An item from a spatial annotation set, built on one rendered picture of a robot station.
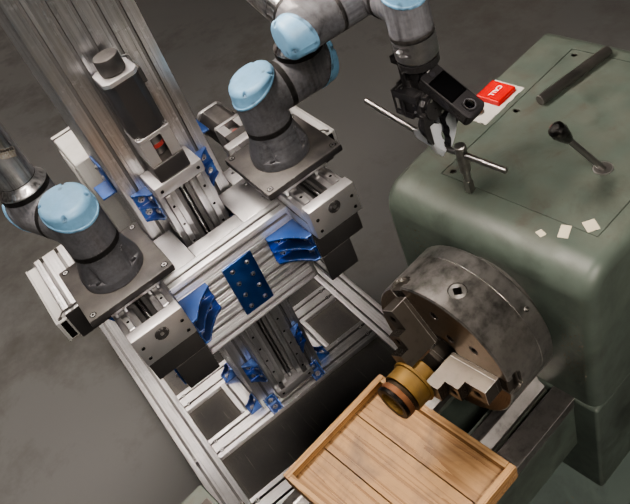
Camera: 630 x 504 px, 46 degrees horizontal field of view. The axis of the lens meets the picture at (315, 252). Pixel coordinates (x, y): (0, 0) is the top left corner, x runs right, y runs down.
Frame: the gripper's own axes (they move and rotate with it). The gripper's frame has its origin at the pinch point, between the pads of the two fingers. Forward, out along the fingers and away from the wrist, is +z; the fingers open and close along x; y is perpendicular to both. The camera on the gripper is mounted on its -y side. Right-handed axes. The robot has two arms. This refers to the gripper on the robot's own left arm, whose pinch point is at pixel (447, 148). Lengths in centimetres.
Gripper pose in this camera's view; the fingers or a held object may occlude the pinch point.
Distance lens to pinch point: 141.6
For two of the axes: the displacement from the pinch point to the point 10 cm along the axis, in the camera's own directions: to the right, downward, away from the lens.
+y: -6.6, -3.8, 6.5
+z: 2.9, 6.6, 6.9
